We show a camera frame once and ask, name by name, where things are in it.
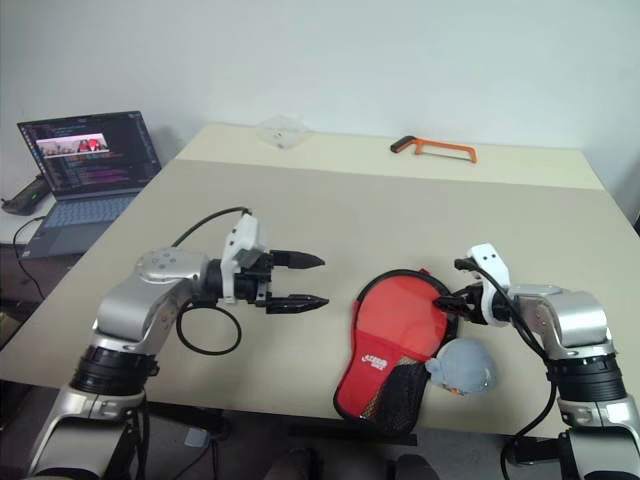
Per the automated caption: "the black red paddle case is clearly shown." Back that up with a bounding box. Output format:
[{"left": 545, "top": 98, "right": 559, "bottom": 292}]
[{"left": 332, "top": 268, "right": 464, "bottom": 434}]

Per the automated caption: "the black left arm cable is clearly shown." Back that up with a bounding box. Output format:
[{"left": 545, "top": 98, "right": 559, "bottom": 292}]
[{"left": 169, "top": 206, "right": 251, "bottom": 357}]

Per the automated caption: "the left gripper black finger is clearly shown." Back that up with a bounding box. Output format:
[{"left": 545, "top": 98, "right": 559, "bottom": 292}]
[
  {"left": 264, "top": 294, "right": 330, "bottom": 316},
  {"left": 269, "top": 248, "right": 327, "bottom": 272}
]

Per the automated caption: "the red table tennis paddle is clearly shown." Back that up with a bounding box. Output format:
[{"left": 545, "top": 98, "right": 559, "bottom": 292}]
[{"left": 358, "top": 276, "right": 450, "bottom": 416}]

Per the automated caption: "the grey plush toy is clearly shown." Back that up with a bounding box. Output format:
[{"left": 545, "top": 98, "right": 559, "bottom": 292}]
[{"left": 424, "top": 338, "right": 499, "bottom": 399}]

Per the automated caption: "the black laptop cable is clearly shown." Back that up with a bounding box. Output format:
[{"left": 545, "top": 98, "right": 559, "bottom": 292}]
[{"left": 12, "top": 215, "right": 49, "bottom": 301}]

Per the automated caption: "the open grey laptop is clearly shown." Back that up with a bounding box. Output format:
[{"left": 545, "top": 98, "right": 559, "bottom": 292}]
[{"left": 17, "top": 110, "right": 162, "bottom": 260}]

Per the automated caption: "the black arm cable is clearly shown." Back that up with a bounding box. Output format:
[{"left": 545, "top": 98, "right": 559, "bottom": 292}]
[
  {"left": 169, "top": 206, "right": 251, "bottom": 357},
  {"left": 452, "top": 257, "right": 560, "bottom": 469}
]

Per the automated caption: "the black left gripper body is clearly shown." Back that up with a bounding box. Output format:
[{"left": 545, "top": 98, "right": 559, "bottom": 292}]
[{"left": 234, "top": 250, "right": 277, "bottom": 314}]

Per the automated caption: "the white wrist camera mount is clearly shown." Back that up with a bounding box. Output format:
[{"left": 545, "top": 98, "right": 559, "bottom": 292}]
[
  {"left": 219, "top": 213, "right": 269, "bottom": 305},
  {"left": 467, "top": 243, "right": 512, "bottom": 329}
]

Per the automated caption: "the clear plastic container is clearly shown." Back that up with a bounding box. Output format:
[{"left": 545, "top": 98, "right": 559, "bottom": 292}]
[{"left": 257, "top": 114, "right": 310, "bottom": 150}]

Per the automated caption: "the black handheld controller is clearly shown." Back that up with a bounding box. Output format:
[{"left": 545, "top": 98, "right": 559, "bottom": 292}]
[{"left": 0, "top": 177, "right": 51, "bottom": 216}]

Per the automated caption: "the black table frame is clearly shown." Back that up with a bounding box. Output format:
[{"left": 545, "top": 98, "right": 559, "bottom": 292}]
[{"left": 144, "top": 399, "right": 567, "bottom": 467}]

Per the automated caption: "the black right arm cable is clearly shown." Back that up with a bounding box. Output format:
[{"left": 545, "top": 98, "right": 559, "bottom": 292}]
[{"left": 452, "top": 257, "right": 560, "bottom": 469}]

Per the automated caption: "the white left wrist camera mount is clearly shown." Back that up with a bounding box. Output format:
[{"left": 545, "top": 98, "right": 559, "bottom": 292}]
[{"left": 219, "top": 213, "right": 269, "bottom": 305}]

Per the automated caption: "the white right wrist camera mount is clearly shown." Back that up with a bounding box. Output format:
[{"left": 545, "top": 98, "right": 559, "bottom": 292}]
[{"left": 467, "top": 243, "right": 512, "bottom": 329}]

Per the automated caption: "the orange hacksaw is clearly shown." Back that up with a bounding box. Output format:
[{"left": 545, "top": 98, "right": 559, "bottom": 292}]
[{"left": 389, "top": 134, "right": 479, "bottom": 165}]

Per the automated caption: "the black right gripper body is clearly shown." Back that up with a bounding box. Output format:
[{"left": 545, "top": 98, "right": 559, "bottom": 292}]
[{"left": 461, "top": 281, "right": 486, "bottom": 324}]

